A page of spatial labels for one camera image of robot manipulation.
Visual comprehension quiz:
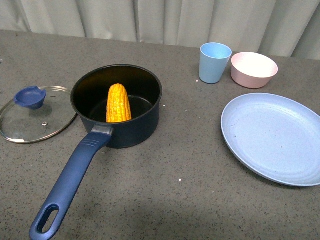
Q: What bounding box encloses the light blue plate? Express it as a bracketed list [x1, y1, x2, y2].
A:
[220, 93, 320, 187]

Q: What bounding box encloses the grey curtain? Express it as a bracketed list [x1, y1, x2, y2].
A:
[0, 0, 320, 60]

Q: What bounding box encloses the yellow corn cob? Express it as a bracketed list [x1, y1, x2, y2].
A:
[106, 83, 132, 123]

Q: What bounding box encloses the dark blue saucepan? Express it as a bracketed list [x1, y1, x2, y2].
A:
[29, 64, 162, 240]

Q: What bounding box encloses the pink bowl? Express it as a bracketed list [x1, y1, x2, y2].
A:
[230, 52, 279, 89]

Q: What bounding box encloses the glass pot lid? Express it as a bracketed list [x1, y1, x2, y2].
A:
[0, 86, 77, 144]

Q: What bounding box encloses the light blue cup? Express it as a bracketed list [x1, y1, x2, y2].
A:
[199, 42, 232, 84]

